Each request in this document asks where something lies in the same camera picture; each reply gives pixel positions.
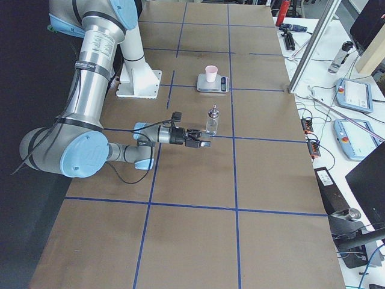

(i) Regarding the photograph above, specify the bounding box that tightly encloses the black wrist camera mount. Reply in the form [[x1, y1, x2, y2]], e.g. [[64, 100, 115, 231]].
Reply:
[[171, 111, 182, 123]]

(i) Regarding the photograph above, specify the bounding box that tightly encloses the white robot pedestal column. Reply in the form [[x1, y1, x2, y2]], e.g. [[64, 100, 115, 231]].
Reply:
[[117, 25, 162, 99]]

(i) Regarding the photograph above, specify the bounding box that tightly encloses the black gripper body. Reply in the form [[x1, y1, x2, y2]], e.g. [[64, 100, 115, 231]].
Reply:
[[169, 127, 186, 145]]

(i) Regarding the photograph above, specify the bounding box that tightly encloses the lower blue teach pendant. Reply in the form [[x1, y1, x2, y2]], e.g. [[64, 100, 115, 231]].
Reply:
[[334, 119, 382, 161]]

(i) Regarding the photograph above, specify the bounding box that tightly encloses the black monitor near right edge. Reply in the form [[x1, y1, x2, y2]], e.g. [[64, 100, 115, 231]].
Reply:
[[345, 143, 385, 229]]

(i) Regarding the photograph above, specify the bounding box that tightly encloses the orange black connector box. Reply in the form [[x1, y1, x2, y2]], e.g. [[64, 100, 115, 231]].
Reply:
[[307, 139, 321, 160], [301, 118, 313, 134]]

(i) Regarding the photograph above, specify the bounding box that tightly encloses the clear water bottle black lid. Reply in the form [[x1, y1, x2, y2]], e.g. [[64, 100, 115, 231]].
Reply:
[[328, 41, 354, 74]]

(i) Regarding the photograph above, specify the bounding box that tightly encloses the silver digital kitchen scale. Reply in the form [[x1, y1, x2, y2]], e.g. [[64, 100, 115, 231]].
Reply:
[[197, 73, 229, 93]]

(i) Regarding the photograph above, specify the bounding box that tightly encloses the glass sauce dispenser bottle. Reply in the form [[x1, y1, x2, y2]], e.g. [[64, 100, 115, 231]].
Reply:
[[206, 104, 220, 135]]

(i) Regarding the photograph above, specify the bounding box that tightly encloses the blue teach pendant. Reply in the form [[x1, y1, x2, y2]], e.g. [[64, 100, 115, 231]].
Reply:
[[336, 78, 374, 113], [334, 119, 382, 161]]

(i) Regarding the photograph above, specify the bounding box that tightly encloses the red fire extinguisher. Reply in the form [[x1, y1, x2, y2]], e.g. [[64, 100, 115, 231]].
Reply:
[[276, 0, 291, 27]]

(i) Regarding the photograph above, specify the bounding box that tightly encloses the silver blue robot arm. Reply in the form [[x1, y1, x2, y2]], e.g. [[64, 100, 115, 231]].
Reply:
[[19, 1, 210, 178]]

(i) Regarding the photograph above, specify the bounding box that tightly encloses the black box white label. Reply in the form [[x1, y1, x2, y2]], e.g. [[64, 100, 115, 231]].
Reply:
[[314, 167, 350, 215]]

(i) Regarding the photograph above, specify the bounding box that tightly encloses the lower orange black connector box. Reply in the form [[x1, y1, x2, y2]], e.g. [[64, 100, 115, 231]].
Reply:
[[307, 139, 321, 160]]

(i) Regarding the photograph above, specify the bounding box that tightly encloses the beige cardboard board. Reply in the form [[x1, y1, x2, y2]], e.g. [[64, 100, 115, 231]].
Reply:
[[355, 26, 385, 75]]

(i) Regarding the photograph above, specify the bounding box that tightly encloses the blue black power tool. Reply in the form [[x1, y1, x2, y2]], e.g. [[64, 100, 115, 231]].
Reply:
[[279, 23, 307, 33]]

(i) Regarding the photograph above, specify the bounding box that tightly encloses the aluminium extrusion frame post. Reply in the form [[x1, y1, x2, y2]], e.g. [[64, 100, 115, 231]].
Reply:
[[288, 0, 341, 93]]

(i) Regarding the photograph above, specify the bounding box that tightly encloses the upper orange black connector box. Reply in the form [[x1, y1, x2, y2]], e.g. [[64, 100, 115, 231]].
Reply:
[[301, 118, 313, 134]]

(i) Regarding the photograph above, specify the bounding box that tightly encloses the upper blue teach pendant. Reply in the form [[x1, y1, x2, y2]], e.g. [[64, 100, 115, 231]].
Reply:
[[336, 78, 374, 113]]

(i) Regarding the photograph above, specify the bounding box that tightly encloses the black monitor top right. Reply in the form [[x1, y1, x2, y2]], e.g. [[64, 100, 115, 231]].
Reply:
[[350, 0, 384, 54]]

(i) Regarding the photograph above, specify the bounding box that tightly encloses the black mini tripod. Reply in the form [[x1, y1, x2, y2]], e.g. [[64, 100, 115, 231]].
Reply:
[[282, 29, 295, 51]]

